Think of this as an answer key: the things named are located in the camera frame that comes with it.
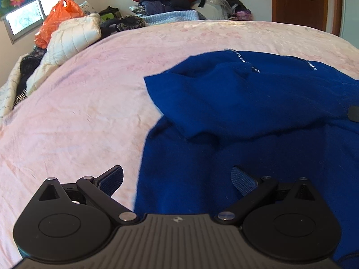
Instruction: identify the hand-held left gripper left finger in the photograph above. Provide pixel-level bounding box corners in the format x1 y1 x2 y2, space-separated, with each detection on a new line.
36 165 138 225

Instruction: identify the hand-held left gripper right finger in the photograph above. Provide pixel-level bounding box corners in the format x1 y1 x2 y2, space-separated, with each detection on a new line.
217 165 319 225

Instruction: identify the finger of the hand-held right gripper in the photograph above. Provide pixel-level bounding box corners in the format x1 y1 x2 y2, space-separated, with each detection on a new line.
347 106 359 123

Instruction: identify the blue beaded sweater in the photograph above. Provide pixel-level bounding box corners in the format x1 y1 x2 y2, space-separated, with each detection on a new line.
134 50 359 264

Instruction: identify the pink blanket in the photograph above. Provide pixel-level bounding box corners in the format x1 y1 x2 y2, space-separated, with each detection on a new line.
0 19 359 269

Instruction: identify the brown wooden door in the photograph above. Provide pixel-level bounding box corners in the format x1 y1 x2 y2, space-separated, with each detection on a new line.
271 0 343 37

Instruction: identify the white printed quilt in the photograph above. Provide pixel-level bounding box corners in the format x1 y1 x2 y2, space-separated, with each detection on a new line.
0 59 23 124

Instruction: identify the black lace garment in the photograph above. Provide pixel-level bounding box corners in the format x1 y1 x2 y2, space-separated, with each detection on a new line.
15 46 47 104

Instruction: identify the purple bag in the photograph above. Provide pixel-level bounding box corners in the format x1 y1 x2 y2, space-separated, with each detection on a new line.
235 9 252 21

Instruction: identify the dark patterned garment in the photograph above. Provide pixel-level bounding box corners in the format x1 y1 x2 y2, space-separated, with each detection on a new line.
99 15 146 38

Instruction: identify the dark cloth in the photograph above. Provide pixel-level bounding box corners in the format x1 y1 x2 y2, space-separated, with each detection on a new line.
99 6 122 17

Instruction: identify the floral pillow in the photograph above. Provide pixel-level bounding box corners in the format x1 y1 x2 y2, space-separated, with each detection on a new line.
79 0 99 16

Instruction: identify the light blue knit blanket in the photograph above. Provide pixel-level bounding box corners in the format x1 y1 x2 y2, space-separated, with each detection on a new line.
142 10 206 26

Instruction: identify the orange plastic bag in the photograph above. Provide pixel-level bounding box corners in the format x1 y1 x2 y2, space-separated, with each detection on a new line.
34 0 85 49

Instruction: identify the clear plastic bag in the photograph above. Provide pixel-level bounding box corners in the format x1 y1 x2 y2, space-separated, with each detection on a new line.
196 0 233 20

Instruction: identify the navy jacket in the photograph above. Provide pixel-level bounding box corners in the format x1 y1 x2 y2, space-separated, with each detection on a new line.
139 0 194 14

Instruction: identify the window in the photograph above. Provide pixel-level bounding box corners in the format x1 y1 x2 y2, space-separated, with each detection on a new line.
4 0 73 44

